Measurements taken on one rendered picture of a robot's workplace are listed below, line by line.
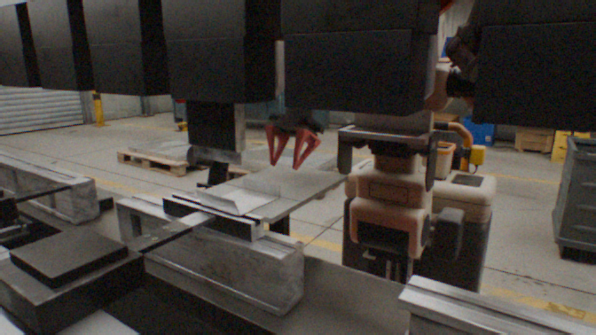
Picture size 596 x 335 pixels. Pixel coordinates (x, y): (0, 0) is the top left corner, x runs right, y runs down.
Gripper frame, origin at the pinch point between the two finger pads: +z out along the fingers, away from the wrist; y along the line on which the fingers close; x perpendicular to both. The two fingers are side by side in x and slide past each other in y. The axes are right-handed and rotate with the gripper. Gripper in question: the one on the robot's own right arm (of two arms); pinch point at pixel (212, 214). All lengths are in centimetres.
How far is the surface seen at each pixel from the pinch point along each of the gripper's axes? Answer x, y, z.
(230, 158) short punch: 45, 36, -21
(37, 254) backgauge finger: 45, 59, -9
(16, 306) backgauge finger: 47, 62, -6
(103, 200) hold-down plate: -3.7, 31.3, -3.9
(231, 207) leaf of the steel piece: 46, 35, -14
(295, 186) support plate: 44, 18, -17
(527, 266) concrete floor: 63, -201, 28
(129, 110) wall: -754, -345, -42
